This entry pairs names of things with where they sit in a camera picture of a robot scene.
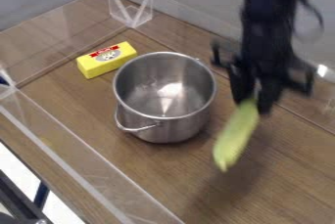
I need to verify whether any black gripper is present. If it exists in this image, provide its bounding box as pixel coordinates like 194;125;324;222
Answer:
214;0;314;114

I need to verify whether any green handled metal spoon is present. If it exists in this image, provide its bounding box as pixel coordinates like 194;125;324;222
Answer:
212;97;261;173

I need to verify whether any silver metal pot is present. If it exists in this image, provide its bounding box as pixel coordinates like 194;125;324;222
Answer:
113;52;216;144

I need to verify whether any yellow butter box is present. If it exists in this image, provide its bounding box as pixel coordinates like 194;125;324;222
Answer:
77;41;139;79

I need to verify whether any clear acrylic corner bracket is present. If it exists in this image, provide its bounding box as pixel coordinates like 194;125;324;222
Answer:
108;0;153;28

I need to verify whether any clear acrylic front wall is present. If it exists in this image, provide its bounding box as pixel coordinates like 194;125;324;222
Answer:
0;69;184;224

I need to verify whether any black metal table frame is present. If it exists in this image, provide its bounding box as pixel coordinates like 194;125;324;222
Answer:
0;170;54;224

